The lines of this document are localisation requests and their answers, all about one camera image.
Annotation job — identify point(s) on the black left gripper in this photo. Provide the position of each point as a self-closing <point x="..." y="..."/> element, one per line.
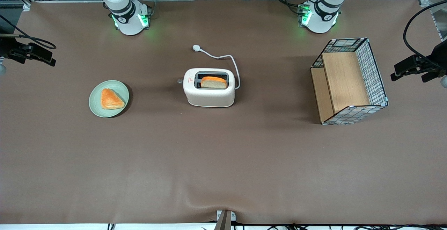
<point x="440" y="54"/>

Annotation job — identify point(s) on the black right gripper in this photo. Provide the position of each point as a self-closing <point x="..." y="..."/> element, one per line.
<point x="6" y="47"/>

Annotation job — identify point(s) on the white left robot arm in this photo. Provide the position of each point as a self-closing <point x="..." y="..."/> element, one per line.
<point x="321" y="20"/>

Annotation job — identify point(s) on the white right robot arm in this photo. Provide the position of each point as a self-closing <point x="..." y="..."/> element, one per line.
<point x="129" y="20"/>

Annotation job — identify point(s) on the white two-slot toaster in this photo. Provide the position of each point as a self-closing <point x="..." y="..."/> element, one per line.
<point x="209" y="97"/>

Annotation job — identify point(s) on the wooden stepped shelf insert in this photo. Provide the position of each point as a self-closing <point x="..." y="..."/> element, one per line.
<point x="344" y="79"/>

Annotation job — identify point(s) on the pale green round plate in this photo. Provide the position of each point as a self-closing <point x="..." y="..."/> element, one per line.
<point x="96" y="104"/>

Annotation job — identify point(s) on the triangular orange pastry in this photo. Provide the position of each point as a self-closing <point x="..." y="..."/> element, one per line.
<point x="111" y="100"/>

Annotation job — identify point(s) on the toast slice with brown crust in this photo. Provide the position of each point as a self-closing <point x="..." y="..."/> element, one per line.
<point x="213" y="83"/>

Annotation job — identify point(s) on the metal table edge bracket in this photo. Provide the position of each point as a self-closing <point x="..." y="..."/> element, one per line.
<point x="225" y="219"/>

